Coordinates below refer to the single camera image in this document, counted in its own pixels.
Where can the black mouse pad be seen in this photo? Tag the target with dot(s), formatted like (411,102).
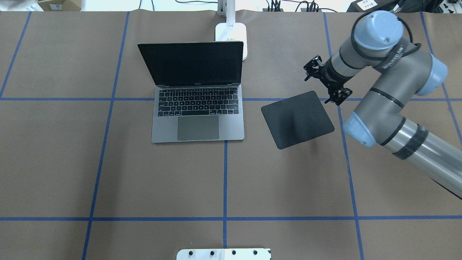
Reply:
(297,119)

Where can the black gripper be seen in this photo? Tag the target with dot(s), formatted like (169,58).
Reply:
(327,73)

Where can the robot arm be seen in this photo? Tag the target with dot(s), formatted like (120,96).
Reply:
(406,70)

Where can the black box with white label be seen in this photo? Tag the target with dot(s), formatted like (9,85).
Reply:
(365,6)

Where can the white camera pole with base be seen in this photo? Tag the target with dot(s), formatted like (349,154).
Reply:
(225,254)

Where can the grey laptop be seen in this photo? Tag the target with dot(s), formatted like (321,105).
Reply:
(198,90)

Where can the white desk lamp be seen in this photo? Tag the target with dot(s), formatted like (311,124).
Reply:
(230,30)

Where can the cardboard box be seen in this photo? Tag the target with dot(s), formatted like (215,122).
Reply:
(60,5)

